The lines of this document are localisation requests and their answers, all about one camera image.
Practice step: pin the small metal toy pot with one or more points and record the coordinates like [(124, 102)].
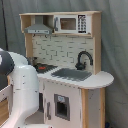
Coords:
[(33, 61)]

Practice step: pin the white toy oven door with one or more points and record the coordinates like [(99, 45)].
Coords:
[(4, 112)]

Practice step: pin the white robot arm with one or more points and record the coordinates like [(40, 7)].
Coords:
[(24, 79)]

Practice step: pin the wooden toy kitchen playset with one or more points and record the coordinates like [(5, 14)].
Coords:
[(86, 98)]

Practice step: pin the grey toy sink basin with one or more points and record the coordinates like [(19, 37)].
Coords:
[(72, 74)]

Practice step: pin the black toy faucet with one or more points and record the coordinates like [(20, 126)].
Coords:
[(80, 64)]

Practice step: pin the black toy stovetop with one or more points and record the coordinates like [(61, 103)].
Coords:
[(43, 68)]

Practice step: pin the grey toy ice dispenser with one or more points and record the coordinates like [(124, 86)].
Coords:
[(62, 107)]

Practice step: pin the white toy microwave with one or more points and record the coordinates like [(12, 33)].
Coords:
[(74, 24)]

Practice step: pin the grey toy range hood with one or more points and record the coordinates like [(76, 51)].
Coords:
[(38, 27)]

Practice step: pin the grey cabinet door handle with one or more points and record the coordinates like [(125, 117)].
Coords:
[(48, 111)]

